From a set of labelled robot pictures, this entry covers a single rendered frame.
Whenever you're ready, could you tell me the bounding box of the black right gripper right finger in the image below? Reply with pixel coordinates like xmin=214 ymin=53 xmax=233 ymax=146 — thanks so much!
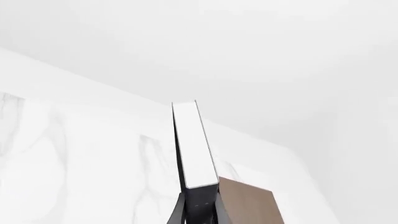
xmin=213 ymin=195 xmax=233 ymax=224

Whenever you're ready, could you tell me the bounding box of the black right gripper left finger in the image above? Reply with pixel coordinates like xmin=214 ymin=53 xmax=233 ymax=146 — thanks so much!
xmin=167 ymin=192 xmax=188 ymax=224

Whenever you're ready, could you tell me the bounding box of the brown wooden shelf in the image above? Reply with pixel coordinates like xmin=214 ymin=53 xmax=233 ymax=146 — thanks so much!
xmin=217 ymin=175 xmax=285 ymax=224

